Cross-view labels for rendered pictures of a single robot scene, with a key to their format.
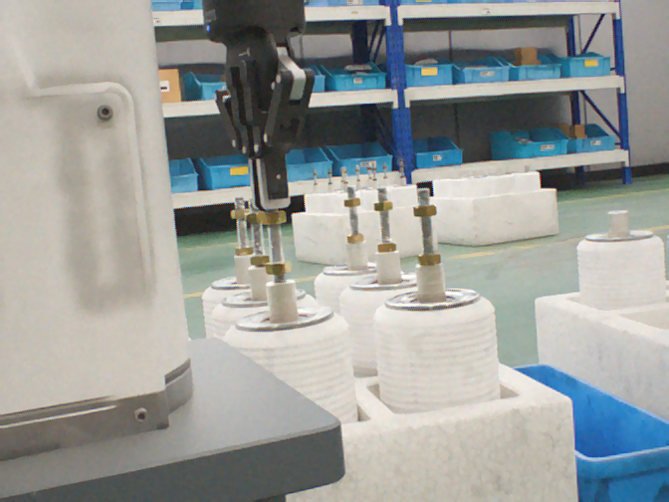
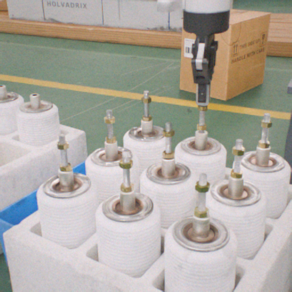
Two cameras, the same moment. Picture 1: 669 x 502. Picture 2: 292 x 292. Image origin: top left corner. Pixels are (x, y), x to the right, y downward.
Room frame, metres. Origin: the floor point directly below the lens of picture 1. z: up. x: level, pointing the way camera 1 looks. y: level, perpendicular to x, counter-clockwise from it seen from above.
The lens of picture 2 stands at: (1.23, 0.50, 0.61)
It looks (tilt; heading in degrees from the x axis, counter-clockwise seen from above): 25 degrees down; 226
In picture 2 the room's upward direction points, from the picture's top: 1 degrees counter-clockwise
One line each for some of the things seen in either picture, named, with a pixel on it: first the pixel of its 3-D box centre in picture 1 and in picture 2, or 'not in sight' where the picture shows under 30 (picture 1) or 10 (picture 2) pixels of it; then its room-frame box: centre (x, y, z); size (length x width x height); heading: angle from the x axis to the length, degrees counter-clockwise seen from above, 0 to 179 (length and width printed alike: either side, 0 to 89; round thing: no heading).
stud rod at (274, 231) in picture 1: (276, 244); (202, 117); (0.64, 0.04, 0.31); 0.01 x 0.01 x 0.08; 5
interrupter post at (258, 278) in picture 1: (262, 284); (168, 166); (0.76, 0.07, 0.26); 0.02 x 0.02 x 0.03
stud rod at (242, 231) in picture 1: (242, 233); (126, 176); (0.87, 0.09, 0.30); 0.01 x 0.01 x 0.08; 89
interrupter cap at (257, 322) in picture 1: (284, 320); (201, 146); (0.64, 0.04, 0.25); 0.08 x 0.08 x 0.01
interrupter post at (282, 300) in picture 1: (282, 303); (201, 140); (0.64, 0.04, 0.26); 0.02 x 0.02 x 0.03
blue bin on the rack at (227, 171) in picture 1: (228, 170); not in sight; (5.42, 0.62, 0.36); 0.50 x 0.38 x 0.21; 22
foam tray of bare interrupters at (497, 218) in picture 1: (488, 215); not in sight; (3.42, -0.63, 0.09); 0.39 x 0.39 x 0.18; 24
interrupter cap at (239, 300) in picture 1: (263, 299); (168, 173); (0.76, 0.07, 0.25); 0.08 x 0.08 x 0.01
